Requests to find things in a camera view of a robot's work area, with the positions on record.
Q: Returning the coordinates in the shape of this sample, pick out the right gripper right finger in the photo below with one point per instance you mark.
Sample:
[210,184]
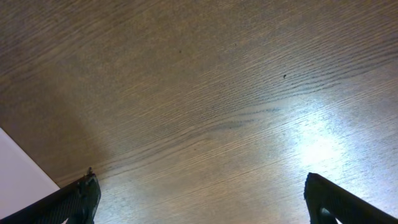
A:
[329,203]

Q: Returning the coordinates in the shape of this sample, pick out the pink open cardboard box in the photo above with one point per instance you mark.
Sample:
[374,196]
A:
[22,182]

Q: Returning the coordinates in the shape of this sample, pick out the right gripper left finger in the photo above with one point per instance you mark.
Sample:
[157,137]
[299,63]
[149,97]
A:
[75,203]

